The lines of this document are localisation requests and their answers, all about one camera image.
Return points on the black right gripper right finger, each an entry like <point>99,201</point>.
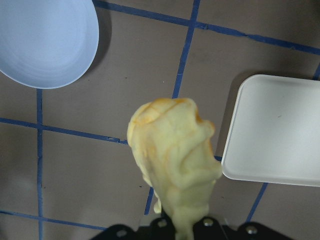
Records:
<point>209,228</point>

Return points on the blue plate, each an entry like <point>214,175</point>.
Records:
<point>47,44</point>

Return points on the white rectangular tray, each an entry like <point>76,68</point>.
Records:
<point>274,133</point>

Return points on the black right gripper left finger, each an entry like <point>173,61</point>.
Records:
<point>160,228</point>

